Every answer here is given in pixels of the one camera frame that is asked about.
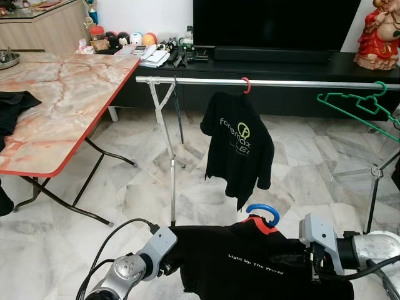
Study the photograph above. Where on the blue plastic hanger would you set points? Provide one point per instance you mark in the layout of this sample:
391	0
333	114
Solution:
262	207

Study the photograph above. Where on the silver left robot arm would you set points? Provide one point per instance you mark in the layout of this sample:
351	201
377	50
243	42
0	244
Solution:
125	275

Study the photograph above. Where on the green plastic hanger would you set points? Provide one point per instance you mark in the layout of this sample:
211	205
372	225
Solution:
322	97

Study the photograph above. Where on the red plastic hanger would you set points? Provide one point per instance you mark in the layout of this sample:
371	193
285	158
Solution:
247	81

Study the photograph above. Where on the black shirt fonemax print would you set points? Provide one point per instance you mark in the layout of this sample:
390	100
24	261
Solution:
237	144

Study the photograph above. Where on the black cloth heap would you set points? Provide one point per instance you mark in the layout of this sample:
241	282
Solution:
5	200

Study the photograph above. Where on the marble pattern folding table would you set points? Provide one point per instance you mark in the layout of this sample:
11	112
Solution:
69	106

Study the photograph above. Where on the silver metal clothes rack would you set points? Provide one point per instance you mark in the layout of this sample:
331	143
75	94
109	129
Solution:
281	82

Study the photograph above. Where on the black low tv cabinet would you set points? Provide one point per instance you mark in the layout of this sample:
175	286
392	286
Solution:
300	69

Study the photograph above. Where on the dark calculator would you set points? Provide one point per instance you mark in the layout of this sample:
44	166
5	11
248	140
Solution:
139	50

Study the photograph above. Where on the black soundbar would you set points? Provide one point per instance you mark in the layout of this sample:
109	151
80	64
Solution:
275	55

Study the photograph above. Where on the black shirt small green logo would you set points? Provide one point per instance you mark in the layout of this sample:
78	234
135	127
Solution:
15	109

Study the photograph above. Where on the orange round toy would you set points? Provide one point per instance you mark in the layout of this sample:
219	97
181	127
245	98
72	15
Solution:
150	39

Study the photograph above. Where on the white round toy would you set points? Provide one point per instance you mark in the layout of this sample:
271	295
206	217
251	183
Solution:
135	39

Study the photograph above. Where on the black mouse plush toy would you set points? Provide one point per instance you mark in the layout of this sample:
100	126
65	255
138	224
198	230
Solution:
117	40

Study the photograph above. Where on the pink tissue pack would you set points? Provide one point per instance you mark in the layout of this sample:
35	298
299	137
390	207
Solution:
85	47

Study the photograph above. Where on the jar with red lid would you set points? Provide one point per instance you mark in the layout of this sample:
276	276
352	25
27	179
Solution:
97	37

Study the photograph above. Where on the red gold statue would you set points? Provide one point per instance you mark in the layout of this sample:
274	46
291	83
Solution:
378	37

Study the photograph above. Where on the black flat television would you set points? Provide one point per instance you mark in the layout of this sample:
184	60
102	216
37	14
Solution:
275	25

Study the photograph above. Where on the gold blue trophy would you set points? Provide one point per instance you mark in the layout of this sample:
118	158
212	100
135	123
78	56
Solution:
92	12

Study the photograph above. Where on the wooden sideboard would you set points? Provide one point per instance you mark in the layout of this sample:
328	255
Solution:
44	31

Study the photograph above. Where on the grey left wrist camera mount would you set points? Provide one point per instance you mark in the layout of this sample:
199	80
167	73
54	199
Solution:
159	247

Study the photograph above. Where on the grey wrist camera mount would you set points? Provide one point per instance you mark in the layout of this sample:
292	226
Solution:
320	232
159	247

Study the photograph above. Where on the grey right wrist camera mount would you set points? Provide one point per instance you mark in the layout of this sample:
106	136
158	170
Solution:
320	232

